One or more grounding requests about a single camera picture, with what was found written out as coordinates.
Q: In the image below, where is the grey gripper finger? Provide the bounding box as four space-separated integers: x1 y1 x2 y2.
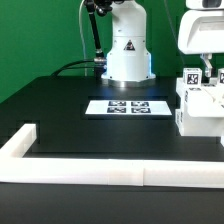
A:
200 53 212 78

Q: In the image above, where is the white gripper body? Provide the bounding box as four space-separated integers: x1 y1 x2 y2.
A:
178 10 224 54

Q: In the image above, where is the black cable bundle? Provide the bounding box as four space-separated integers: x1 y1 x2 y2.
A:
50 59 108 78

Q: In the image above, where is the white chair back frame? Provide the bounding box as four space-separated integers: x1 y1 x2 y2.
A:
176 78 224 118

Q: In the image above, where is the white U-shaped obstacle fence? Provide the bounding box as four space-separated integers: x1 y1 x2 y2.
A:
0 124 224 189

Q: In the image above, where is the white chair seat part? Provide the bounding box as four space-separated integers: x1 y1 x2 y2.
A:
179 112 224 137

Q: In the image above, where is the grey thin cable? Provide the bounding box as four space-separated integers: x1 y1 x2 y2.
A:
78 0 88 76

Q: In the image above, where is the white fiducial marker sheet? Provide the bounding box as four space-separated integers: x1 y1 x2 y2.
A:
86 100 171 116

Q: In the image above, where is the white tagged cube nut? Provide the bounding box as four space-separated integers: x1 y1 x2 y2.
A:
218 68 224 84
183 68 202 87

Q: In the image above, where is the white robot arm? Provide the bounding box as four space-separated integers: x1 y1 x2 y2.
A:
101 0 224 87

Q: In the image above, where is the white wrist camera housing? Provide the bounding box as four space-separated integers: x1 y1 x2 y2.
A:
186 0 224 10

